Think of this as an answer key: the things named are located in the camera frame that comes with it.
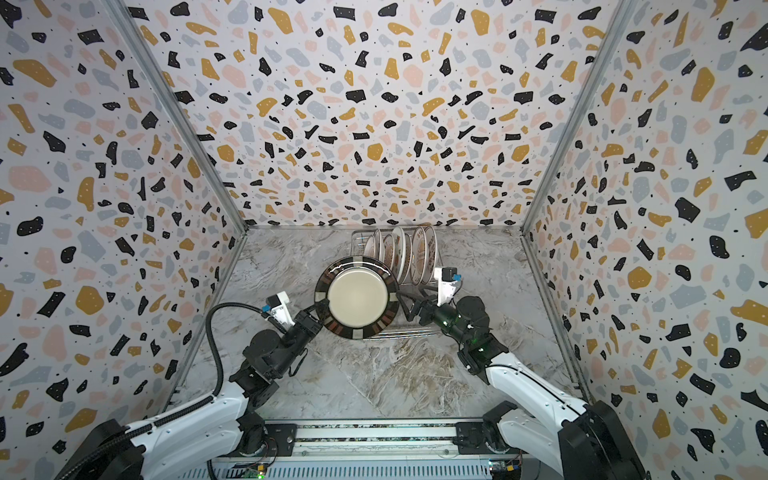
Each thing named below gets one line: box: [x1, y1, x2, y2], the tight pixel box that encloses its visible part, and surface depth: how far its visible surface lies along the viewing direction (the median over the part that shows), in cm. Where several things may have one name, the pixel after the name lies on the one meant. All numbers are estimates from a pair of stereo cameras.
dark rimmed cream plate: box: [314, 256, 400, 340], surface depth 81 cm
